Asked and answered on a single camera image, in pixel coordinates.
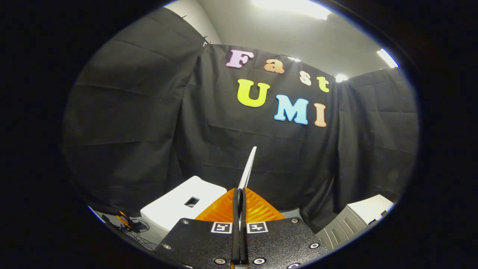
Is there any white toilet lid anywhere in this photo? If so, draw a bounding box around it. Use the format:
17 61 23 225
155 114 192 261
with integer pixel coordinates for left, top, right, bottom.
238 146 257 191

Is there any large ceiling light panel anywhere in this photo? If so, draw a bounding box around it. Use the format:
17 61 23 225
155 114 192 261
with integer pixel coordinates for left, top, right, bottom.
252 0 331 21

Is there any white ceramic toilet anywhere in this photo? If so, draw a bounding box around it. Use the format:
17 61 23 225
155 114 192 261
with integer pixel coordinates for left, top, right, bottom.
140 176 227 239

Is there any white drawer cabinet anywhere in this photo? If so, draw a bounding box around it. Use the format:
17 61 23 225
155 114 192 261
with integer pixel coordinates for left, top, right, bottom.
316 194 394 251

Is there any black plastic holder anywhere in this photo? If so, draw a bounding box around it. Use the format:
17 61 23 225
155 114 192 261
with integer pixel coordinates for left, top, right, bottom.
369 210 389 225

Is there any black backdrop cloth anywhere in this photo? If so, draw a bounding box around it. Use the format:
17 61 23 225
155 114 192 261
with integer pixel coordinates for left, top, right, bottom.
62 7 419 232

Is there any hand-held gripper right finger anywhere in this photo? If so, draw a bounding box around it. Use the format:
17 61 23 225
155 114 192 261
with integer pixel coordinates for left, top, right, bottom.
239 188 330 269

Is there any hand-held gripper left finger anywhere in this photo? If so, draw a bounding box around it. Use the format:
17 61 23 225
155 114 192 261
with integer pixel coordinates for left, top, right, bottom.
155 188 240 269

